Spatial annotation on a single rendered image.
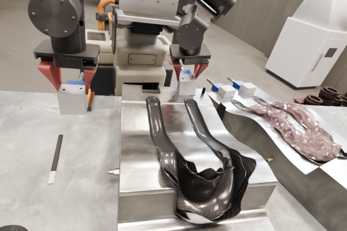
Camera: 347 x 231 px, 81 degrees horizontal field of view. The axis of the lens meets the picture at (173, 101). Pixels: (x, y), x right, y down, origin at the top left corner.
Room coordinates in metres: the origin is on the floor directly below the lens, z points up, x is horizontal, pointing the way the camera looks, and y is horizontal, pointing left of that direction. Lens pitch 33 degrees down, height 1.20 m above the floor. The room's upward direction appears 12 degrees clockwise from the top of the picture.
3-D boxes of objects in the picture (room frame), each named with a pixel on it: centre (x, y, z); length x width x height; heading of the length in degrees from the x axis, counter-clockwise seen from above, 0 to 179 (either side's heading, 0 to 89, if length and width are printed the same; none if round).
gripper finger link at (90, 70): (0.36, 0.20, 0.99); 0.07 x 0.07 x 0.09; 18
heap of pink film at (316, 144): (0.51, -0.35, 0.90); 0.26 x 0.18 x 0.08; 35
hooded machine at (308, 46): (3.27, -1.82, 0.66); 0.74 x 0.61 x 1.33; 26
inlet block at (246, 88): (0.76, -0.24, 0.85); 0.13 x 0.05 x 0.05; 35
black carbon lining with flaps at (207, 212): (0.34, -0.05, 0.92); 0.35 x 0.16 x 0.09; 18
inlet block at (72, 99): (0.39, 0.22, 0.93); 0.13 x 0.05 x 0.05; 18
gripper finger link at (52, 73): (0.35, 0.22, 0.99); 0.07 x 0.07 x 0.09; 18
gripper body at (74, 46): (0.35, 0.21, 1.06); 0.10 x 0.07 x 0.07; 108
